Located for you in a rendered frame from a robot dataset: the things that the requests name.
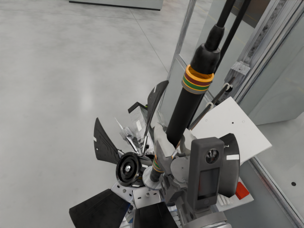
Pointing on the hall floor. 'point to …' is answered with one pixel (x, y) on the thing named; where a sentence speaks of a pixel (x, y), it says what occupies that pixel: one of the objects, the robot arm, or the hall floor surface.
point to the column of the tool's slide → (263, 38)
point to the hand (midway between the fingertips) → (168, 124)
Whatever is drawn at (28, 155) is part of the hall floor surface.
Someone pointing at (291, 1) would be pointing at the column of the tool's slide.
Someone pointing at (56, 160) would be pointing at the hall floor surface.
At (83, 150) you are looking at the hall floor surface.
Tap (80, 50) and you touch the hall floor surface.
